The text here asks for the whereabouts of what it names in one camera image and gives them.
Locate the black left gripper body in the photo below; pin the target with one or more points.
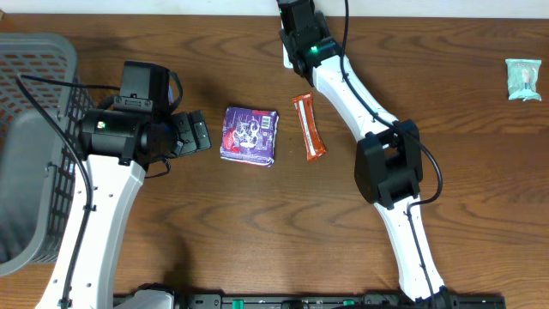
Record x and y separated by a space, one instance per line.
181 135

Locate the purple Carefree packet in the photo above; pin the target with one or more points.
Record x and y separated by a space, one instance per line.
248 136

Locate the red orange snack bar wrapper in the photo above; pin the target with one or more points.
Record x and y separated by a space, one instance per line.
313 142

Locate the mint green snack packet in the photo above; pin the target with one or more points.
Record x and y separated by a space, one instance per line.
522 78

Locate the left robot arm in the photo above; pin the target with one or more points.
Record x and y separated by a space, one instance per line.
116 142

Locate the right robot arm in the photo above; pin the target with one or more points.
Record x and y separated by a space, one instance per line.
393 170

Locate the white barcode scanner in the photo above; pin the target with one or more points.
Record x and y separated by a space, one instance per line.
286 58

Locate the grey plastic mesh basket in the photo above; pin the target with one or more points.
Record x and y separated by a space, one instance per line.
37 171

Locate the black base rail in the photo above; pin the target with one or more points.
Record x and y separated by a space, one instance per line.
161 299

